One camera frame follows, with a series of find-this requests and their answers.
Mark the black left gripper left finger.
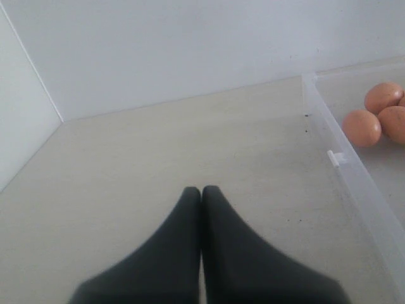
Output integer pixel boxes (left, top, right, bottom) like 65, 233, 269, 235
70, 187, 201, 303

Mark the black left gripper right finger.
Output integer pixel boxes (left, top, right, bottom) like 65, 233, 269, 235
201, 185, 327, 304

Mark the clear plastic box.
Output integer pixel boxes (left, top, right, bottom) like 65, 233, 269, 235
302, 63, 404, 302

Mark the brown egg far left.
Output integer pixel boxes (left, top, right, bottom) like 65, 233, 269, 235
342, 110, 382, 148

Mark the brown egg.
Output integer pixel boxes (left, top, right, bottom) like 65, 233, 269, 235
364, 82, 404, 115
342, 110, 382, 148
398, 97, 405, 107
378, 106, 405, 144

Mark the brown egg back left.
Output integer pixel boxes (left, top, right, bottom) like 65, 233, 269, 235
378, 106, 405, 144

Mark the brown egg back top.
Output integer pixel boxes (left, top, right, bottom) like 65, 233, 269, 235
364, 82, 404, 115

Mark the brown egg back middle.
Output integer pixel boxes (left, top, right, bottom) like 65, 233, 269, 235
398, 97, 405, 107

